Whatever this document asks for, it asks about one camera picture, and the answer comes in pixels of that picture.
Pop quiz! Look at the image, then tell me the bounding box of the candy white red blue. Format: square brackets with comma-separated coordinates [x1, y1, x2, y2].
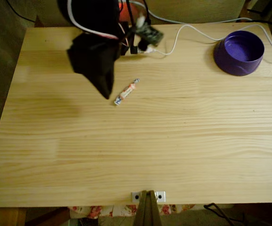
[114, 78, 141, 106]

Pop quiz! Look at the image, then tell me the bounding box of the purple plastic bowl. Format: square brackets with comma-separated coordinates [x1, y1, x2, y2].
[213, 30, 265, 77]

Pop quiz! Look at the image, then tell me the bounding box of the orange glowing object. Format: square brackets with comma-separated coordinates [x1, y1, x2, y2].
[118, 0, 146, 23]

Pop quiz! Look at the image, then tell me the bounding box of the beige upholstered seat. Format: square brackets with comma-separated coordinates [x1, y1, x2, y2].
[146, 0, 246, 24]

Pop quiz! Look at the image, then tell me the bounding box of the floral cloth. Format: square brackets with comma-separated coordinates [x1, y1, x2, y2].
[69, 204, 195, 219]

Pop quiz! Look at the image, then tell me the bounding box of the wooden table leg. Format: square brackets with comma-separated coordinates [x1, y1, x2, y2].
[0, 207, 27, 226]

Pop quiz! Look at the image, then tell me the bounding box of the white red servo wire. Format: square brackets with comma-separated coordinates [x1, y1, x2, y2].
[66, 0, 120, 40]

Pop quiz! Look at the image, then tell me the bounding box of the black USB cable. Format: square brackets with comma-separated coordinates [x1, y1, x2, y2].
[126, 0, 139, 55]

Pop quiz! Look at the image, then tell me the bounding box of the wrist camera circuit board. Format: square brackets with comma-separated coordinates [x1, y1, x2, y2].
[135, 22, 164, 50]

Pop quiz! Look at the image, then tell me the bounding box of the white USB cable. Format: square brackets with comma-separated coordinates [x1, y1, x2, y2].
[138, 23, 272, 58]

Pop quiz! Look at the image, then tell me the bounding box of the thin black cable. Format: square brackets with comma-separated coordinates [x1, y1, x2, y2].
[5, 0, 37, 23]

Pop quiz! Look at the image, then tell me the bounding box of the pale grey cable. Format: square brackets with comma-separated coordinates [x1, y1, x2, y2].
[128, 1, 253, 25]

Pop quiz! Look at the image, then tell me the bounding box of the silver metal bracket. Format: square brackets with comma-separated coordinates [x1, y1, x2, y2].
[130, 191, 167, 203]

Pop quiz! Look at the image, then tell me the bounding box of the wooden camera post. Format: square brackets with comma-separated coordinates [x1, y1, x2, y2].
[133, 190, 162, 226]

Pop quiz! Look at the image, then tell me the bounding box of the black looped cable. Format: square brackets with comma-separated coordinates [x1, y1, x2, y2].
[203, 202, 245, 226]

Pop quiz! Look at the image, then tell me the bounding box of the black power cable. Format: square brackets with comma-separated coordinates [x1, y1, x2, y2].
[236, 8, 272, 26]

